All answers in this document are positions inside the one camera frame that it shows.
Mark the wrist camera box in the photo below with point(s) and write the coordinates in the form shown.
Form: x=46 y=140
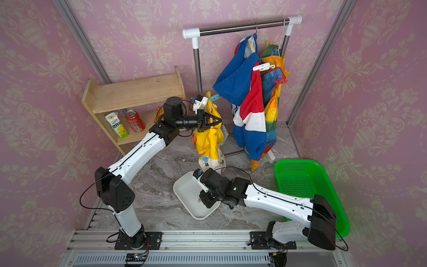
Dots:
x=197 y=174
x=200 y=102

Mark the blue red white jacket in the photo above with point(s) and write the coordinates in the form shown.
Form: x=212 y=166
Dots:
x=240 y=84

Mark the rainbow striped jacket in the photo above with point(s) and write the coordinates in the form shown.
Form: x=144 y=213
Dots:
x=271 y=92

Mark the green white juice carton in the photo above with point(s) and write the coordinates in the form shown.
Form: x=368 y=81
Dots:
x=113 y=119

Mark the orange snack bag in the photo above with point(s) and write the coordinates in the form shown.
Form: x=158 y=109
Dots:
x=160 y=115

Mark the blue clothespin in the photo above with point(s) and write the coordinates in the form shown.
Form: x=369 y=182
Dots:
x=214 y=97

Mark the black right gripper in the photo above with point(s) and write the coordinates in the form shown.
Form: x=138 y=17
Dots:
x=204 y=198

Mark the white clothespin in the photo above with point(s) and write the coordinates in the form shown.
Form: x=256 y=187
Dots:
x=263 y=67

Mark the small circuit board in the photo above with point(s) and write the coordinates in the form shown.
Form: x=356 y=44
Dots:
x=135 y=258

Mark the wooden two-tier shelf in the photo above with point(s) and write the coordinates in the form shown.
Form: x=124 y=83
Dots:
x=99 y=100

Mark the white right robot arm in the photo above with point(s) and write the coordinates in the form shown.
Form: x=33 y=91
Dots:
x=313 y=219

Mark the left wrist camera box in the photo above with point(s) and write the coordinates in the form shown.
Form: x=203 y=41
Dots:
x=200 y=102

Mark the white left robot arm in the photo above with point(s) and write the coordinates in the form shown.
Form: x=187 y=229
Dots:
x=112 y=184

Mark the green plastic basket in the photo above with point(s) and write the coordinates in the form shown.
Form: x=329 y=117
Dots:
x=307 y=178

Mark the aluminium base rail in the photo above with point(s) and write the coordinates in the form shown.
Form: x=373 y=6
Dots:
x=196 y=248

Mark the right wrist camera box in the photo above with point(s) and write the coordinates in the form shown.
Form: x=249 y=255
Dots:
x=197 y=174

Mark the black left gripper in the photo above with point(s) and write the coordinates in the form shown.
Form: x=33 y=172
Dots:
x=204 y=126

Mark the white plastic tray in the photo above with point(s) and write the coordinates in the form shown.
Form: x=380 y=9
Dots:
x=187 y=189

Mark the yellow dinosaur print jacket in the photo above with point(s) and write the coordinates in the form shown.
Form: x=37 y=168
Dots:
x=208 y=143

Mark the red soda can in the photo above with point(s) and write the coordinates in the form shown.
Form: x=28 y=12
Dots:
x=134 y=121

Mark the red clothespin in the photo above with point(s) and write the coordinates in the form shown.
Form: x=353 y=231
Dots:
x=282 y=80

